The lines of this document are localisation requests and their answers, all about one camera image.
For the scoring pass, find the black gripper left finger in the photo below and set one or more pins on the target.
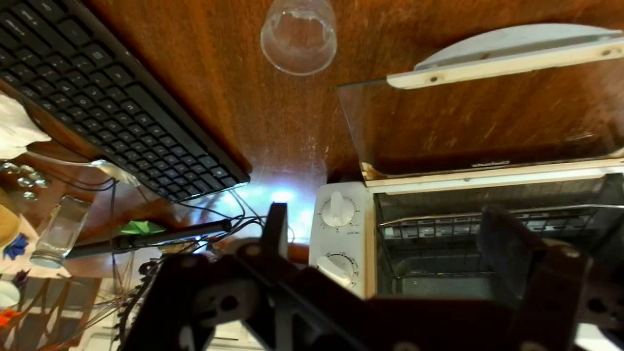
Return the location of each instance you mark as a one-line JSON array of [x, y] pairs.
[[192, 295]]

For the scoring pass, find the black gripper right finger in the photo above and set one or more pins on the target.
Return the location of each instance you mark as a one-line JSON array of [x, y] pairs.
[[547, 281]]

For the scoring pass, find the metal wire oven rack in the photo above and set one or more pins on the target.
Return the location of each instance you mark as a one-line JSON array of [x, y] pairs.
[[494, 224]]

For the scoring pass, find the white mini toaster oven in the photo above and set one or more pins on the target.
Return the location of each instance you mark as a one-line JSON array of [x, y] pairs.
[[547, 146]]

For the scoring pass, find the black gear sculpture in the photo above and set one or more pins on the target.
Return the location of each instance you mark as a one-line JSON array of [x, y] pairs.
[[133, 299]]

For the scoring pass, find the black rod with green tag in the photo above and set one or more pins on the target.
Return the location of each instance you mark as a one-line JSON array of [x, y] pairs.
[[129, 242]]

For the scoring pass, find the small glass jar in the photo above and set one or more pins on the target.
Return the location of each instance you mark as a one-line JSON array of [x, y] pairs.
[[61, 232]]

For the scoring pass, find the white crumpled tissue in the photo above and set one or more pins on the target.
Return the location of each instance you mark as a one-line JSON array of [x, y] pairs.
[[16, 129]]

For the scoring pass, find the black computer keyboard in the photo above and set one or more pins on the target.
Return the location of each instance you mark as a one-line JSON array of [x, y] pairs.
[[61, 57]]

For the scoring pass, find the small clear glass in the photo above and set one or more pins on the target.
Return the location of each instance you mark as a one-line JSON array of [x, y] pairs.
[[299, 37]]

